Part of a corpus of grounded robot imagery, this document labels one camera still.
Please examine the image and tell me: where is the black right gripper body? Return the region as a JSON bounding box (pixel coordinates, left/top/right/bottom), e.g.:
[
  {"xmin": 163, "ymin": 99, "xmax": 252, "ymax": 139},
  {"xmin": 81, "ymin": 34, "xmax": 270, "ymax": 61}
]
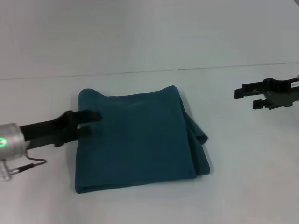
[{"xmin": 263, "ymin": 78, "xmax": 299, "ymax": 111}]

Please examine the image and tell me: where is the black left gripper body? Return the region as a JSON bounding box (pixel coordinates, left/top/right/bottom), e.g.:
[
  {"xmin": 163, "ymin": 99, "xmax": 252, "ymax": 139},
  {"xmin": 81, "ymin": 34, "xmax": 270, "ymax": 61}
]
[{"xmin": 19, "ymin": 110, "xmax": 80, "ymax": 148}]

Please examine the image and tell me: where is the teal blue t-shirt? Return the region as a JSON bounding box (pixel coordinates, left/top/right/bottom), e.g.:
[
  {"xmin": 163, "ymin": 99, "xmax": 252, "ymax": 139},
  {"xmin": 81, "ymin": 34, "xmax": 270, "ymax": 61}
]
[{"xmin": 74, "ymin": 85, "xmax": 213, "ymax": 195}]

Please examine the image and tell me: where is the left gripper cable with plug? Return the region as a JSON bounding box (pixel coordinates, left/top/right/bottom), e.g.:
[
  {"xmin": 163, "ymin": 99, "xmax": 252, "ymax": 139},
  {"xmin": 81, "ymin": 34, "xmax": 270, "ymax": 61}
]
[{"xmin": 0, "ymin": 151, "xmax": 48, "ymax": 181}]

